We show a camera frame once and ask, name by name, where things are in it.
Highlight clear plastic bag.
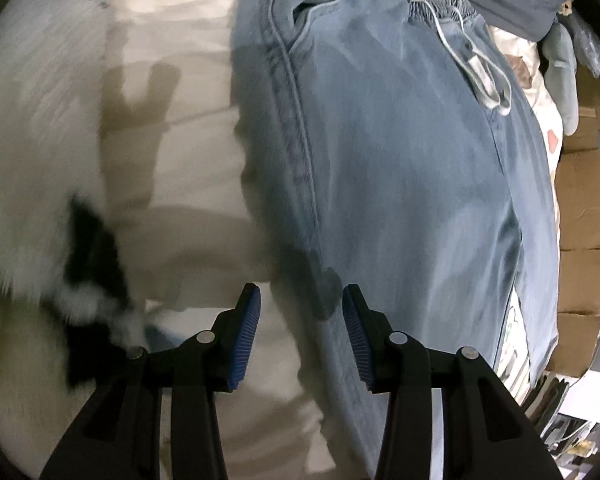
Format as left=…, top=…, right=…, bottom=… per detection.
left=572, top=12, right=600, bottom=81

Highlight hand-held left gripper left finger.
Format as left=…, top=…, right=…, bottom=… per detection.
left=40, top=282, right=263, bottom=480

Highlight cream bear print blanket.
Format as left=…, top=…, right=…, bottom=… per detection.
left=95, top=0, right=566, bottom=480

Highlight grey folded jeans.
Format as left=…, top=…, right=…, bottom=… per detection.
left=522, top=372, right=578, bottom=441

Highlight light blue denim pants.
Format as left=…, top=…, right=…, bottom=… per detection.
left=227, top=0, right=561, bottom=480

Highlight black white fluffy blanket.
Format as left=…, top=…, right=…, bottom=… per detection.
left=0, top=0, right=151, bottom=461

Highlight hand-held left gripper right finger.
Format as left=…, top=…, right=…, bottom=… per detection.
left=341, top=282, right=563, bottom=480

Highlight grey neck pillow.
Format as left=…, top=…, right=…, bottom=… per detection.
left=542, top=22, right=581, bottom=136

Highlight brown flattened cardboard sheet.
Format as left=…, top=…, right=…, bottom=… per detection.
left=545, top=65, right=600, bottom=378

